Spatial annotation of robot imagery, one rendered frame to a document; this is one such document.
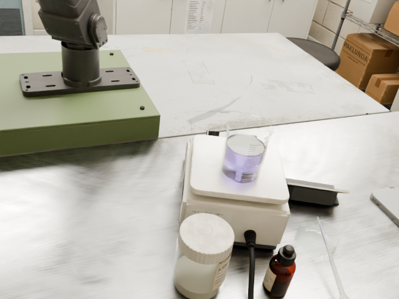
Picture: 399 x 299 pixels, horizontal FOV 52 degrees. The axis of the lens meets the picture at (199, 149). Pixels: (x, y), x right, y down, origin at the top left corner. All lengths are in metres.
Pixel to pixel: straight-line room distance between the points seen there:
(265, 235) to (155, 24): 2.59
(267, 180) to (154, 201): 0.17
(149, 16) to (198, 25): 0.38
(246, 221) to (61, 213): 0.24
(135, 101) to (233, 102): 0.23
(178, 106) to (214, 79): 0.16
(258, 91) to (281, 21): 2.57
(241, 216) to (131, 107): 0.30
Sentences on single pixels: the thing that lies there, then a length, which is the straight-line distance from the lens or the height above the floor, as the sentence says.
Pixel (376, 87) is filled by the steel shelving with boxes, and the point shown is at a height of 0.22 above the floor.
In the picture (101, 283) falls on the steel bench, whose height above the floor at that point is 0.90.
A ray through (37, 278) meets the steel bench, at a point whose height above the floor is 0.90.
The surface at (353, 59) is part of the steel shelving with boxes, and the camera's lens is 3.19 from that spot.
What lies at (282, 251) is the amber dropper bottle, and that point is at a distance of 0.47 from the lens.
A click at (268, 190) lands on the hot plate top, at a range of 0.50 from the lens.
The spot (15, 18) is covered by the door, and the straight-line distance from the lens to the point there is 3.46.
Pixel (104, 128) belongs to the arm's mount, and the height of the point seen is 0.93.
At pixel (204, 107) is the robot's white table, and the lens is 0.82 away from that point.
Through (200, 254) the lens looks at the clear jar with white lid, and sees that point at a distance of 0.42.
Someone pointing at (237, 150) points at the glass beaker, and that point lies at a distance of 0.47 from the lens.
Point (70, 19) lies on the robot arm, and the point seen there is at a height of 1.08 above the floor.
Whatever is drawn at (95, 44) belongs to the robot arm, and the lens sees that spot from 0.70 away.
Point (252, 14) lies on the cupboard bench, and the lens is 3.32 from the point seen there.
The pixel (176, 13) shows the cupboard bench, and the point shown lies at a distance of 3.04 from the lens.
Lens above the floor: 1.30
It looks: 35 degrees down
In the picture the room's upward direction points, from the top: 9 degrees clockwise
